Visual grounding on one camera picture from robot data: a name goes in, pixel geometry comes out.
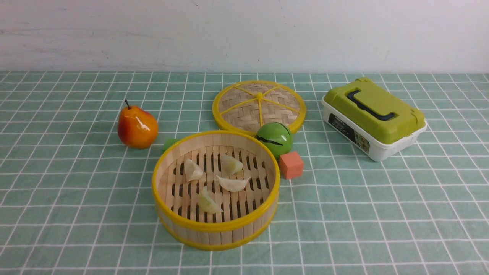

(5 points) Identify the pale green dumpling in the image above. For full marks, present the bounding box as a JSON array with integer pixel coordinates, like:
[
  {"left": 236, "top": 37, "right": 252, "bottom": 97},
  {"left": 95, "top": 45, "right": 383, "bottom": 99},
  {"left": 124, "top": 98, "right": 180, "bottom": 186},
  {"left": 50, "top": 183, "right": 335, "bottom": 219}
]
[{"left": 220, "top": 153, "right": 243, "bottom": 176}]

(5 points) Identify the pinkish white dumpling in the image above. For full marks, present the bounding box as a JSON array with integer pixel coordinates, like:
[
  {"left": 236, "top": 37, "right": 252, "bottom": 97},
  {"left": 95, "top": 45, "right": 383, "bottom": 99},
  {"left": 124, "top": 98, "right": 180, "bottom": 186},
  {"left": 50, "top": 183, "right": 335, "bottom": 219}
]
[{"left": 184, "top": 159, "right": 204, "bottom": 182}]

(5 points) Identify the green tinted dumpling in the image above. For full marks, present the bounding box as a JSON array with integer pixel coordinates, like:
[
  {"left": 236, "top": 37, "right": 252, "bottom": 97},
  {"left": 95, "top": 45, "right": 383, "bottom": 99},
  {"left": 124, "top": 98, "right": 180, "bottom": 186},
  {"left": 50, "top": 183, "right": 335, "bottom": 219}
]
[{"left": 198, "top": 186, "right": 223, "bottom": 214}]

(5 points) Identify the woven bamboo steamer lid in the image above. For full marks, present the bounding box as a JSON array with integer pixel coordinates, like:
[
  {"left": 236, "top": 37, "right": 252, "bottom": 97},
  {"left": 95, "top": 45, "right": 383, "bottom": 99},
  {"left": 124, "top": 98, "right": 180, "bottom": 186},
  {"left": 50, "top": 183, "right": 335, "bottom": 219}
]
[{"left": 212, "top": 80, "right": 307, "bottom": 136}]

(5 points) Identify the bamboo steamer tray yellow rim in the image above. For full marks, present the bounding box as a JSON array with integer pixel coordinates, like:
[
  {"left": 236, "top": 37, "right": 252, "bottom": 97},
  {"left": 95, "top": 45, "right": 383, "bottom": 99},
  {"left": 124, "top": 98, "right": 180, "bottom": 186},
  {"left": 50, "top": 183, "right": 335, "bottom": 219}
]
[{"left": 152, "top": 130, "right": 280, "bottom": 250}]

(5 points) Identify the green toy apple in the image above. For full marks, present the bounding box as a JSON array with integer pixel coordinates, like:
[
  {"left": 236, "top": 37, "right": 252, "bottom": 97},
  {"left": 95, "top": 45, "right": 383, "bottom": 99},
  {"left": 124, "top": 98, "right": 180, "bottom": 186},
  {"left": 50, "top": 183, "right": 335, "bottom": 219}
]
[{"left": 254, "top": 122, "right": 293, "bottom": 159}]

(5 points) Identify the orange foam cube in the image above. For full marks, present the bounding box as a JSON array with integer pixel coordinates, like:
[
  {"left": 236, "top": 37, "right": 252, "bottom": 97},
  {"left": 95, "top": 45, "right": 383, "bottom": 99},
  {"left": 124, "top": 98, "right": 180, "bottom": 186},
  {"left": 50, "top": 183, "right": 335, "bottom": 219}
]
[{"left": 279, "top": 151, "right": 304, "bottom": 180}]

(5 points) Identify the orange red toy pear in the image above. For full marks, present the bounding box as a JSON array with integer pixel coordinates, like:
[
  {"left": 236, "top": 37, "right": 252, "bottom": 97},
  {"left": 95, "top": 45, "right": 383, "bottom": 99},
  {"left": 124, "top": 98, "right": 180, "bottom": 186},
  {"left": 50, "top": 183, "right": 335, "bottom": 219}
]
[{"left": 117, "top": 99, "right": 159, "bottom": 149}]

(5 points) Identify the green lid white lunchbox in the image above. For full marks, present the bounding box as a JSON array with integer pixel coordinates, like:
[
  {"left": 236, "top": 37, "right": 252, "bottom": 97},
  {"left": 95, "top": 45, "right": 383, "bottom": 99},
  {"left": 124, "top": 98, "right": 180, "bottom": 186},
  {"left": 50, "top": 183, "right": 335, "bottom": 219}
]
[{"left": 321, "top": 77, "right": 427, "bottom": 162}]

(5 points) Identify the green checkered tablecloth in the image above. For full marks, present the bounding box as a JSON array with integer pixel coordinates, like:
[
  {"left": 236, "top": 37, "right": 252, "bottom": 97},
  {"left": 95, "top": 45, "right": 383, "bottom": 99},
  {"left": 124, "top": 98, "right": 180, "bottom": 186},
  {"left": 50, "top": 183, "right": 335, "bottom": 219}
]
[{"left": 0, "top": 71, "right": 489, "bottom": 275}]

